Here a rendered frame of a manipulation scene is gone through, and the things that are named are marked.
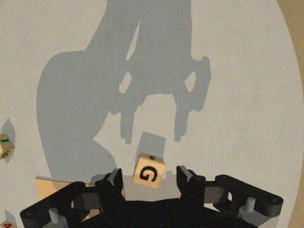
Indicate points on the tan flat mat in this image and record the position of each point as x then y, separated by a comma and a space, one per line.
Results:
47, 187

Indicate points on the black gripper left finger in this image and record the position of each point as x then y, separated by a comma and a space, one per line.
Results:
55, 210

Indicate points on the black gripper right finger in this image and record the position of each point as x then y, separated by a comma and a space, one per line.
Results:
254, 205

